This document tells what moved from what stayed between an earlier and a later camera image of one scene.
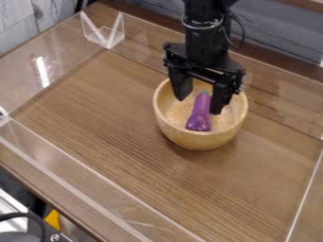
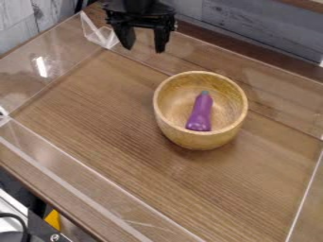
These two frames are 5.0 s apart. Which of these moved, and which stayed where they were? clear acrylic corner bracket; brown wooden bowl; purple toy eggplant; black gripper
Moved: black gripper
Stayed: clear acrylic corner bracket; purple toy eggplant; brown wooden bowl
